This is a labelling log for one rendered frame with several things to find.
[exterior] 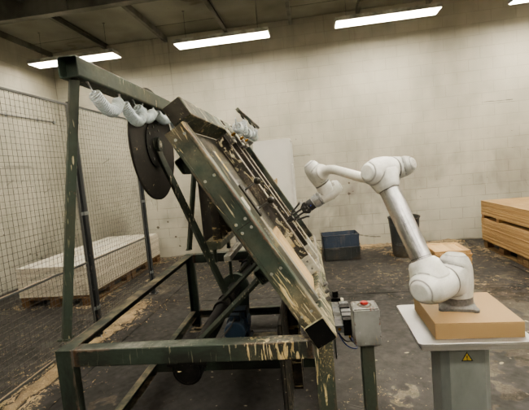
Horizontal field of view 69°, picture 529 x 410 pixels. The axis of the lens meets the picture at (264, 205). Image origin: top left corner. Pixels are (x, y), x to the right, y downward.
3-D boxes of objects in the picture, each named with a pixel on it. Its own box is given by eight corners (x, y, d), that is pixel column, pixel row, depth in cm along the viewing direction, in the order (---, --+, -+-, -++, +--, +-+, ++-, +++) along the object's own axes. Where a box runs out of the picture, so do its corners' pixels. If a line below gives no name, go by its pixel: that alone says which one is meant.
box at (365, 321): (382, 346, 176) (379, 308, 174) (355, 347, 177) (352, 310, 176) (377, 335, 188) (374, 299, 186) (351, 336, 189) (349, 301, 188)
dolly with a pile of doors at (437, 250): (474, 282, 473) (473, 250, 469) (429, 285, 480) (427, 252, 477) (456, 269, 534) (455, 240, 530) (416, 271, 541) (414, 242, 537)
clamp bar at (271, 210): (310, 276, 251) (341, 255, 248) (204, 127, 248) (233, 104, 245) (310, 272, 261) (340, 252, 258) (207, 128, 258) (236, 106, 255)
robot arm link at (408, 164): (389, 160, 219) (374, 162, 211) (417, 150, 204) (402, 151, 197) (395, 182, 218) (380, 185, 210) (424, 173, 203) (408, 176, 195)
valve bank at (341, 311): (363, 358, 203) (360, 314, 201) (336, 359, 205) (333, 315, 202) (351, 320, 253) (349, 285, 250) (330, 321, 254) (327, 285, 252)
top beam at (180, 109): (173, 127, 175) (191, 113, 174) (161, 108, 175) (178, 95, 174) (246, 149, 394) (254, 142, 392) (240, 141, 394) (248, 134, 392)
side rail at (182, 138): (303, 329, 179) (322, 316, 177) (163, 134, 177) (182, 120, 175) (303, 324, 185) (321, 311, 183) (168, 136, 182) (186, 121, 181)
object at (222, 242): (221, 249, 334) (211, 150, 327) (204, 250, 336) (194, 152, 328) (235, 234, 403) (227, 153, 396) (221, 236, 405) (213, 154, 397)
